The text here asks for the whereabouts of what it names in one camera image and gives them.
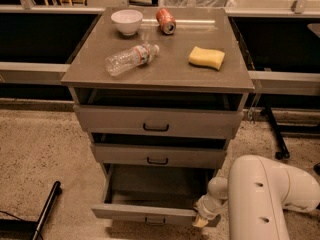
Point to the wire mesh basket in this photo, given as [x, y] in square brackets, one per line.
[198, 3]

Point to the yellow sponge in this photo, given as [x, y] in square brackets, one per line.
[206, 57]

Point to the white bowl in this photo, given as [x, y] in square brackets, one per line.
[127, 21]

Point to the black stand leg left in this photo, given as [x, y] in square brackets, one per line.
[34, 228]

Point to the grey drawer cabinet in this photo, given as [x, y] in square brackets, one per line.
[169, 81]

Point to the grey top drawer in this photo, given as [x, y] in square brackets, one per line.
[159, 122]

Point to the grey drawer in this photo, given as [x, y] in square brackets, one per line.
[159, 122]
[151, 194]
[158, 156]

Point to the red soda can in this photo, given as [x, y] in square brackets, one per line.
[166, 21]

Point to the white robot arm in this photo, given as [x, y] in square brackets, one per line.
[256, 192]

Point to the clear plastic water bottle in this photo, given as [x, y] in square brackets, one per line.
[127, 60]

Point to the black stand leg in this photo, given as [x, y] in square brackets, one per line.
[34, 228]
[282, 152]

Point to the black stand leg right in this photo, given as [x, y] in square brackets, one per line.
[282, 152]

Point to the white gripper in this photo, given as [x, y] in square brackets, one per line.
[207, 206]

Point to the grey bottom drawer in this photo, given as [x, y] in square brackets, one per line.
[151, 194]

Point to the grey middle drawer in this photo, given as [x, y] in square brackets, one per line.
[158, 156]

